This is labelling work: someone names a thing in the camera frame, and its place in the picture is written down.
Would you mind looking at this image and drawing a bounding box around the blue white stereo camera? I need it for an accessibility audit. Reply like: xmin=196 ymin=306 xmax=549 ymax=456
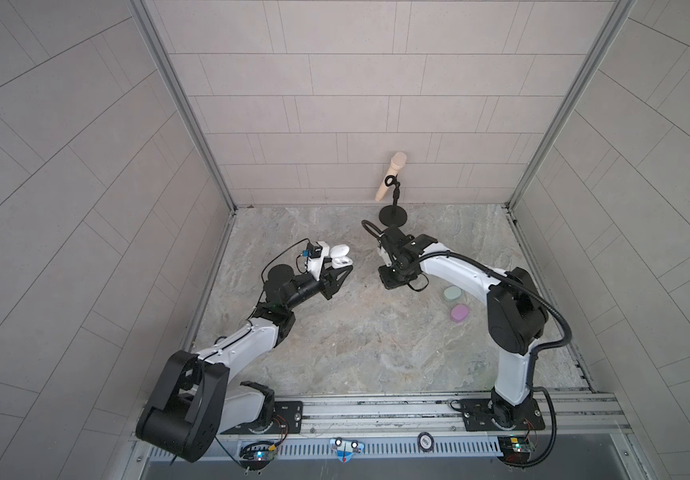
xmin=330 ymin=437 xmax=365 ymax=463

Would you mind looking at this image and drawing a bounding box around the white earbud charging case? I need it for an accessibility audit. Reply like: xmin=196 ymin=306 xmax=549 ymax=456
xmin=329 ymin=244 xmax=353 ymax=269

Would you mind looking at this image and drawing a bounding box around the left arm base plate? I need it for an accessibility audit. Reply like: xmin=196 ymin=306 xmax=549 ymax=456
xmin=223 ymin=401 xmax=304 ymax=436

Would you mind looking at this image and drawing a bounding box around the aluminium rail frame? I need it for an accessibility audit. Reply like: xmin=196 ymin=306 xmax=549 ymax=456
xmin=232 ymin=389 xmax=629 ymax=440

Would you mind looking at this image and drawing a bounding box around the green earbud charging case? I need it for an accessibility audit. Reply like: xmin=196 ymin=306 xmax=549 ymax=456
xmin=443 ymin=286 xmax=463 ymax=302

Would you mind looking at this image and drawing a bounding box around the beige microphone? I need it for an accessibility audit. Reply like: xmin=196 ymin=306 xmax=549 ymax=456
xmin=374 ymin=152 xmax=407 ymax=202

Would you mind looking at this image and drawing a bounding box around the green circuit board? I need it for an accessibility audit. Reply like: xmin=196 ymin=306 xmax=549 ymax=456
xmin=497 ymin=436 xmax=533 ymax=465
xmin=239 ymin=441 xmax=278 ymax=471

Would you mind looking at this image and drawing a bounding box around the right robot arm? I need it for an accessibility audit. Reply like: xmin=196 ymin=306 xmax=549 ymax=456
xmin=361 ymin=220 xmax=572 ymax=430

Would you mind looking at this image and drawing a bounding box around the left green circuit board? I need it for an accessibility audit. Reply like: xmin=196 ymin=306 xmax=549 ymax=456
xmin=239 ymin=441 xmax=278 ymax=471

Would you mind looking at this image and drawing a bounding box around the right green circuit board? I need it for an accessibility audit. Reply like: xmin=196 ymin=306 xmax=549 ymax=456
xmin=497 ymin=436 xmax=533 ymax=465

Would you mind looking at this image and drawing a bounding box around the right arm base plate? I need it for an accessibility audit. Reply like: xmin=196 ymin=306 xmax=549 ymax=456
xmin=452 ymin=397 xmax=546 ymax=432

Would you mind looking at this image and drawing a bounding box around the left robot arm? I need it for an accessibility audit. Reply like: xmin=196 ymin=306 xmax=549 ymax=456
xmin=135 ymin=257 xmax=353 ymax=462

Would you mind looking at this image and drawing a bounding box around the black microphone stand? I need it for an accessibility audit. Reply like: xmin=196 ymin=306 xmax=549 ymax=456
xmin=379 ymin=178 xmax=408 ymax=227

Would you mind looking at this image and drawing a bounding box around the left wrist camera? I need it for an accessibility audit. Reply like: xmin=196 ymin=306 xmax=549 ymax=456
xmin=303 ymin=241 xmax=330 ymax=281

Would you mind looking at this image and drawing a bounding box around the purple earbud charging case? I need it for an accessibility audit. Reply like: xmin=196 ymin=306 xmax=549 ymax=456
xmin=450 ymin=304 xmax=470 ymax=323

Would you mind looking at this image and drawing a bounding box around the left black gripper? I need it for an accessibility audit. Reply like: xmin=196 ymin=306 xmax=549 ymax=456
xmin=280 ymin=261 xmax=351 ymax=314

